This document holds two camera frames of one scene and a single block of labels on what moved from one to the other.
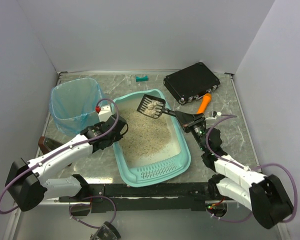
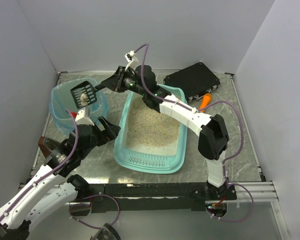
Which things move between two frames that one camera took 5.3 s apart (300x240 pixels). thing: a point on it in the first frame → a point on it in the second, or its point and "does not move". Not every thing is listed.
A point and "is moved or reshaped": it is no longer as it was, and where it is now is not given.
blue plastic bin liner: (74, 104) does not move
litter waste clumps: (152, 109) → (83, 98)
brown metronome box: (46, 144) does not move
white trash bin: (73, 104) does not move
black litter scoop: (153, 106) → (86, 88)
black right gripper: (193, 122) → (118, 81)
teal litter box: (155, 150) is moved or reshaped
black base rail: (118, 196) does not move
